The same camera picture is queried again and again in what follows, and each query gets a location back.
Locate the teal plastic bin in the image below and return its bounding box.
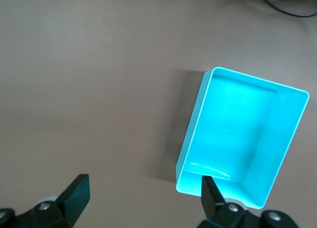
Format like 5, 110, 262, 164
175, 66, 311, 210

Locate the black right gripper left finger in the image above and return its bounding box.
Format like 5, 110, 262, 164
0, 173, 91, 228

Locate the thin black arched cable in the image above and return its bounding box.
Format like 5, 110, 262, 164
255, 0, 317, 18

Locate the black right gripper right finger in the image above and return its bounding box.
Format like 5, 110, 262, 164
198, 175, 297, 228

